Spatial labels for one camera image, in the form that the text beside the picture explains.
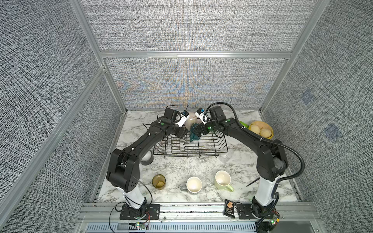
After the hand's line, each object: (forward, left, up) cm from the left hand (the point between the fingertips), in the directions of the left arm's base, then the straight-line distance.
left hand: (185, 127), depth 87 cm
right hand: (+2, -7, +1) cm, 8 cm away
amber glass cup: (-26, +16, -15) cm, 35 cm away
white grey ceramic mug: (-30, -3, -16) cm, 34 cm away
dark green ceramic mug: (0, -5, -10) cm, 11 cm away
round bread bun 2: (+2, -55, -12) cm, 56 cm away
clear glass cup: (-13, -24, -16) cm, 32 cm away
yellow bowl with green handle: (+11, -55, -13) cm, 58 cm away
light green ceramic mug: (-27, -20, -15) cm, 37 cm away
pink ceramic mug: (+10, -5, -5) cm, 12 cm away
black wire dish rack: (-3, -19, -15) cm, 25 cm away
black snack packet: (-41, -20, -15) cm, 48 cm away
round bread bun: (+7, -49, -13) cm, 51 cm away
